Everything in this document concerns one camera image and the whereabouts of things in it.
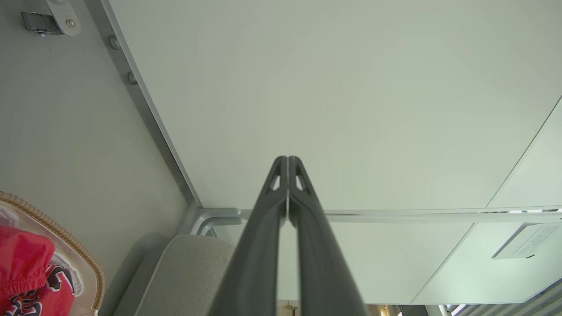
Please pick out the silver metal wall bracket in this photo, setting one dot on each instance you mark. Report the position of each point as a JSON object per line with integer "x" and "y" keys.
{"x": 55, "y": 19}

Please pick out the round grey wall bolt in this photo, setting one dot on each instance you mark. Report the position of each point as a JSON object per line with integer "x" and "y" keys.
{"x": 115, "y": 42}
{"x": 132, "y": 78}

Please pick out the white paper notice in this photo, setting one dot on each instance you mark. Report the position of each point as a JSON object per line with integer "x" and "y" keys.
{"x": 527, "y": 241}

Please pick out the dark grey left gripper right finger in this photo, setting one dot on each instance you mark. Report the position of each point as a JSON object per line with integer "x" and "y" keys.
{"x": 320, "y": 254}

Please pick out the wicker laundry basket with liner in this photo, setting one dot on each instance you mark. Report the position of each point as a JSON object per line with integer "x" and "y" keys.
{"x": 85, "y": 259}

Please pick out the grey aluminium partition frame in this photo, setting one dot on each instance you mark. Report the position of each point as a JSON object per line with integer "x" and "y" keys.
{"x": 395, "y": 216}

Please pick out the red and white garment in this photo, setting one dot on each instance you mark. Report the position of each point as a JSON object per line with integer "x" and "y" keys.
{"x": 22, "y": 254}

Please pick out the grey fabric ottoman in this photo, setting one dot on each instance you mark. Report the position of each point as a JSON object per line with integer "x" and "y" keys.
{"x": 184, "y": 276}

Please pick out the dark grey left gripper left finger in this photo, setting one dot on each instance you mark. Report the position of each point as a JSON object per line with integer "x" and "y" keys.
{"x": 259, "y": 245}

